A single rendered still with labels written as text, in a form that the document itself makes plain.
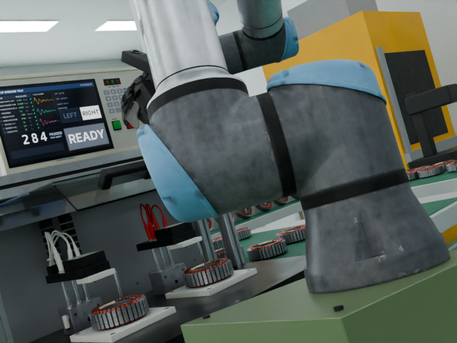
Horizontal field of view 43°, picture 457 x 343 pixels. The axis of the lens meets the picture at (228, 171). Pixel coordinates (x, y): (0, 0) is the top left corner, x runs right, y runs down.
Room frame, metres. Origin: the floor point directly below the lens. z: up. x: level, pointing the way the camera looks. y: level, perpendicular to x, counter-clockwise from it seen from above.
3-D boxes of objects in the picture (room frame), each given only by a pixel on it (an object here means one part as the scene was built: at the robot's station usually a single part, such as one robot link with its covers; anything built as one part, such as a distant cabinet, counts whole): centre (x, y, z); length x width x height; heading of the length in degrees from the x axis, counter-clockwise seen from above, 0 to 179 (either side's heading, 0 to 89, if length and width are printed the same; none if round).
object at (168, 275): (1.39, 0.21, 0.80); 0.07 x 0.05 x 0.06; 135
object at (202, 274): (1.28, 0.11, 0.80); 0.11 x 0.11 x 0.04
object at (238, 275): (1.28, 0.11, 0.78); 0.15 x 0.15 x 0.01; 45
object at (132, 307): (1.11, 0.28, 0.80); 0.11 x 0.11 x 0.04
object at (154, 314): (1.11, 0.28, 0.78); 0.15 x 0.15 x 0.01; 45
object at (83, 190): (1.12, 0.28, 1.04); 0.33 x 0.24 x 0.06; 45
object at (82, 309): (1.21, 0.38, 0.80); 0.07 x 0.05 x 0.06; 135
